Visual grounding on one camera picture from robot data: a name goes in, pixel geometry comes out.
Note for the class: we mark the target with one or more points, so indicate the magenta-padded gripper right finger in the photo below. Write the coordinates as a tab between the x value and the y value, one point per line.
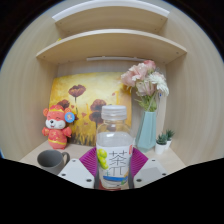
148	171

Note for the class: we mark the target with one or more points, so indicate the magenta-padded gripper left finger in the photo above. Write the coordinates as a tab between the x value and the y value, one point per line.
77	171

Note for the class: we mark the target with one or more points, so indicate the clear plastic drink bottle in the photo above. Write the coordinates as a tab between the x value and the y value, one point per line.
115	146

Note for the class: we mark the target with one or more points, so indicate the grey mug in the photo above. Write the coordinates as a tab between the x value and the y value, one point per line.
50	160

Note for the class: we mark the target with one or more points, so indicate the teal vase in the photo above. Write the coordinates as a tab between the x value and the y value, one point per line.
146	131

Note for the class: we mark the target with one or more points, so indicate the red plush toy figure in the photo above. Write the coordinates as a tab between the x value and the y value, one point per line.
56	128

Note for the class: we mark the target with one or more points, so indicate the yellow poppy flower painting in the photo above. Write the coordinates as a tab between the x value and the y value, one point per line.
86	90

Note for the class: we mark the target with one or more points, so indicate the pink and white flower bouquet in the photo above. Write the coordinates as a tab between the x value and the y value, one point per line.
143	78

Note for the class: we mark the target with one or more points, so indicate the light wooden shelf unit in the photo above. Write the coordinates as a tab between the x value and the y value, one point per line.
113	43

